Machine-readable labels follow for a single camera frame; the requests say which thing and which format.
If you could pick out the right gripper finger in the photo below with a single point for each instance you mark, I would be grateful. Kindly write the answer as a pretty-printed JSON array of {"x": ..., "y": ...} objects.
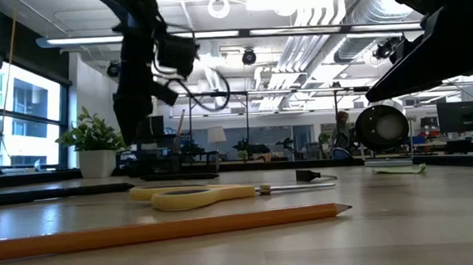
[{"x": 453, "y": 49}]

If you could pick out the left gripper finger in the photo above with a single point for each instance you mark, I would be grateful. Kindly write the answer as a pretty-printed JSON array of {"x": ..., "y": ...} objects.
[{"x": 133, "y": 118}]

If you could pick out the green sticky note pad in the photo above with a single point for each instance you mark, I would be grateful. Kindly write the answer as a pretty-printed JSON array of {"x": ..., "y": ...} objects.
[{"x": 399, "y": 170}]

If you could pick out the black binder clip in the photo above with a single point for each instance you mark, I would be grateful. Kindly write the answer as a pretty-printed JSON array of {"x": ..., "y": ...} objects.
[{"x": 305, "y": 175}]

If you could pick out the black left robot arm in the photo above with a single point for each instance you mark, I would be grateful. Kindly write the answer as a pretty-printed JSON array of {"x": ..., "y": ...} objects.
[{"x": 138, "y": 7}]

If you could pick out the black mesh desk organizer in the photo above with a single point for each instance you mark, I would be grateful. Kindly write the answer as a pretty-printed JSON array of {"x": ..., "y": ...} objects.
[{"x": 158, "y": 127}]

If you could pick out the black ceiling spotlight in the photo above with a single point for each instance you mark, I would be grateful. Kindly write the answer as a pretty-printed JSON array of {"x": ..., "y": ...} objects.
[
  {"x": 113, "y": 70},
  {"x": 388, "y": 51},
  {"x": 249, "y": 57}
]

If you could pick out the overhead bar with light strips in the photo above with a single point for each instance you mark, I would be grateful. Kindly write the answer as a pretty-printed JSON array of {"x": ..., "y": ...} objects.
[{"x": 91, "y": 40}]

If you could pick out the green plant in white pot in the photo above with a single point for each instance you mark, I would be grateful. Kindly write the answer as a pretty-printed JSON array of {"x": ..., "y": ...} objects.
[{"x": 96, "y": 163}]

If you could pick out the black computer monitor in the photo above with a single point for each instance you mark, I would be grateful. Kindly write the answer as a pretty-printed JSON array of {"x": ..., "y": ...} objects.
[{"x": 466, "y": 116}]

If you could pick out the lamp with white shade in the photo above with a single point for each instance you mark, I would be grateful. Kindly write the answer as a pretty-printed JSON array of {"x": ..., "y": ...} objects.
[{"x": 216, "y": 134}]

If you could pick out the person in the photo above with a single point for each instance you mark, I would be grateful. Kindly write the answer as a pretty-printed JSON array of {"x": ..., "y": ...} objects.
[{"x": 341, "y": 132}]

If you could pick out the blue round object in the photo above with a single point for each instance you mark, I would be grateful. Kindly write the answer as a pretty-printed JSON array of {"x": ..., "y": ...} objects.
[{"x": 340, "y": 154}]

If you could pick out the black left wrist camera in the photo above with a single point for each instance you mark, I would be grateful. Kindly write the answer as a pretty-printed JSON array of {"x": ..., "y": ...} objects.
[{"x": 178, "y": 54}]

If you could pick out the black metal frame station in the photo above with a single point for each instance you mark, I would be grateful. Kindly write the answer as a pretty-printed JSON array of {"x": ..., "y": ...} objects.
[{"x": 238, "y": 93}]

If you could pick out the black aluminium extrusion frame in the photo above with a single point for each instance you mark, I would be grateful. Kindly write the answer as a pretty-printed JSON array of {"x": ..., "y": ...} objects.
[{"x": 283, "y": 164}]

